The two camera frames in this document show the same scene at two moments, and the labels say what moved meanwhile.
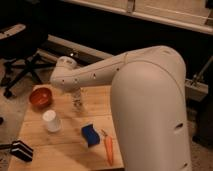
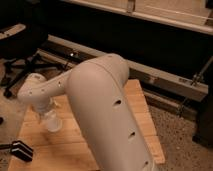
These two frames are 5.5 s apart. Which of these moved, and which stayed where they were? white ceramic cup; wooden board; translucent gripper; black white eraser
Moved: translucent gripper
Stayed: white ceramic cup; black white eraser; wooden board
